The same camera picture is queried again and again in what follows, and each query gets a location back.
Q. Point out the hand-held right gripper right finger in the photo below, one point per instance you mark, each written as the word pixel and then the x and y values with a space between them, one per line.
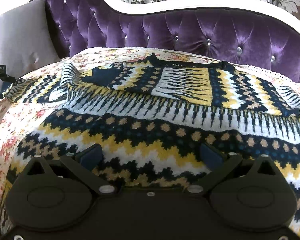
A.
pixel 211 156

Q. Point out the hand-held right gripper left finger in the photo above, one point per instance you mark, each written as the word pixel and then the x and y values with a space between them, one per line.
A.
pixel 90 156

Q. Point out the navy yellow white knit sweater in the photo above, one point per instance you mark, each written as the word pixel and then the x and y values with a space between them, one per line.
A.
pixel 150 130

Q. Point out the floral bedspread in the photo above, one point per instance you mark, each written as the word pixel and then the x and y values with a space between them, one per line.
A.
pixel 17 120

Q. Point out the grey pillow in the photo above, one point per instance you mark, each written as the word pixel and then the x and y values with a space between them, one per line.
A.
pixel 17 35

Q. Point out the purple tufted sofa white frame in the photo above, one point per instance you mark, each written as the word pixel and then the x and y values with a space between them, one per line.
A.
pixel 215 32

